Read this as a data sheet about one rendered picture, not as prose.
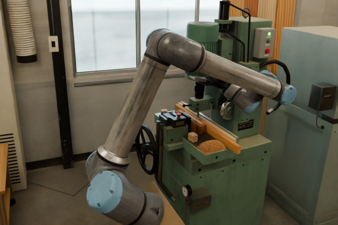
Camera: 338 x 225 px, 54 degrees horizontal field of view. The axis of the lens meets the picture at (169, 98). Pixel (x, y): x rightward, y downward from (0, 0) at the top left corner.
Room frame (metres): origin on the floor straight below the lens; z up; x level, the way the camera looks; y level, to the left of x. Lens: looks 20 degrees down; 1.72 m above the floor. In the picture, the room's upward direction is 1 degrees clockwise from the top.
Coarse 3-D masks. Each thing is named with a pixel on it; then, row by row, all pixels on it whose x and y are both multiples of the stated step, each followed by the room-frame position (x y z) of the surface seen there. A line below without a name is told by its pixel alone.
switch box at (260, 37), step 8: (256, 32) 1.84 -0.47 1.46; (264, 32) 1.81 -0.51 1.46; (272, 32) 1.84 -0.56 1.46; (256, 40) 1.84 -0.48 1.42; (264, 40) 1.81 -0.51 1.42; (272, 40) 1.84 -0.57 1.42; (256, 48) 1.83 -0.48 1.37; (264, 48) 1.82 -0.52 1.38; (272, 48) 1.85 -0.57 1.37; (256, 56) 1.83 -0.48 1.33; (264, 56) 1.82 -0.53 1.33
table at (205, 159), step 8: (160, 112) 2.01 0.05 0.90; (184, 136) 1.67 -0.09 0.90; (200, 136) 1.67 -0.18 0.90; (208, 136) 1.67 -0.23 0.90; (168, 144) 1.63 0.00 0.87; (176, 144) 1.63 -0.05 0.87; (184, 144) 1.64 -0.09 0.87; (192, 144) 1.57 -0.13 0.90; (192, 152) 1.56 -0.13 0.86; (200, 152) 1.49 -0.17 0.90; (216, 152) 1.49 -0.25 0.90; (224, 152) 1.52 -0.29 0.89; (232, 152) 1.54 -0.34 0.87; (200, 160) 1.49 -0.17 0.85; (208, 160) 1.47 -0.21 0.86; (216, 160) 1.50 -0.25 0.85
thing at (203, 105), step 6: (204, 96) 1.86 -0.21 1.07; (210, 96) 1.86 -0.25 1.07; (192, 102) 1.80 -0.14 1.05; (198, 102) 1.79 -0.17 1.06; (204, 102) 1.81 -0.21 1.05; (210, 102) 1.83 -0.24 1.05; (192, 108) 1.80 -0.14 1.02; (198, 108) 1.78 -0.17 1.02; (204, 108) 1.81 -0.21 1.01; (210, 108) 1.83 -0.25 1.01
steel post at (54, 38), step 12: (48, 0) 2.73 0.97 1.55; (48, 12) 2.73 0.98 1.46; (60, 24) 2.76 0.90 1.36; (48, 36) 2.70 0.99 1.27; (60, 36) 2.76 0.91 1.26; (60, 48) 2.76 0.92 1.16; (60, 60) 2.75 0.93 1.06; (60, 72) 2.75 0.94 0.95; (60, 84) 2.75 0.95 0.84; (60, 96) 2.74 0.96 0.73; (60, 108) 2.74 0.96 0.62; (60, 120) 2.74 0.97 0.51; (60, 132) 2.73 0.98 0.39; (72, 156) 2.76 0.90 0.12
